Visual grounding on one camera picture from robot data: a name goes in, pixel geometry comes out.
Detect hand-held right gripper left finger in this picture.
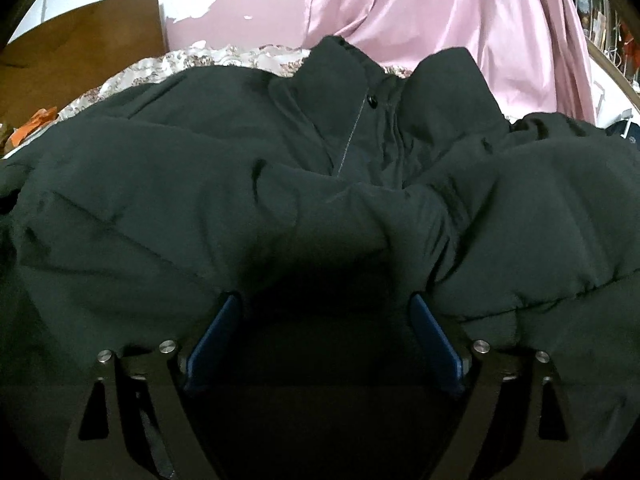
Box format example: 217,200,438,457
60,292,246,480

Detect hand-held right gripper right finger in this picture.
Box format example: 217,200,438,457
409,292,590,480

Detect black padded jacket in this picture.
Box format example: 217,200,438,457
0,35,640,480

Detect orange crumpled clothes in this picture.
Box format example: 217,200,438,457
9,106,61,149

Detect floral satin bedspread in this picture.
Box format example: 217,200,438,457
0,42,418,161

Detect dark blue backpack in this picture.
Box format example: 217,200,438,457
604,119,640,152

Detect brown wooden headboard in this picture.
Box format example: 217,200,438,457
0,0,166,126

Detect pink satin curtain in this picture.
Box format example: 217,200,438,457
302,0,598,126

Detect barred wooden-framed window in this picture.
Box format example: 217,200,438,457
559,0,640,106

